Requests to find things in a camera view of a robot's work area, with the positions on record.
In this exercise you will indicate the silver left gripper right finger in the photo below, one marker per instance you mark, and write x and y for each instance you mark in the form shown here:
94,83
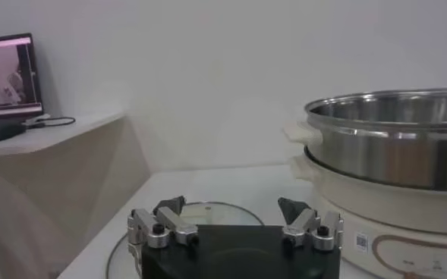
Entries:
303,223

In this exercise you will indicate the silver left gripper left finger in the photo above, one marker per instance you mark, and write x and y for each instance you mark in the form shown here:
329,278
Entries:
174,223

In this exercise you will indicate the round glass pot lid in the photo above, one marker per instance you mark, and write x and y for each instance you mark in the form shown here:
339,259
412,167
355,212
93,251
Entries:
223,214

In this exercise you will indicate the stainless steel steamer basket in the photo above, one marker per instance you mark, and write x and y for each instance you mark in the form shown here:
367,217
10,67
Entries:
378,159

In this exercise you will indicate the cream electric pot base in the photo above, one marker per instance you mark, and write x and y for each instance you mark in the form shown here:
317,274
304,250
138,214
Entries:
378,212

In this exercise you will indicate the white side desk with mouse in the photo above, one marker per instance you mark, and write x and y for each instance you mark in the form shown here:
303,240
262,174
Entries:
56,132

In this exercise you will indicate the black laptop with pink screen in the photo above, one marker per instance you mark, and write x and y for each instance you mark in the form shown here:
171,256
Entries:
7,76

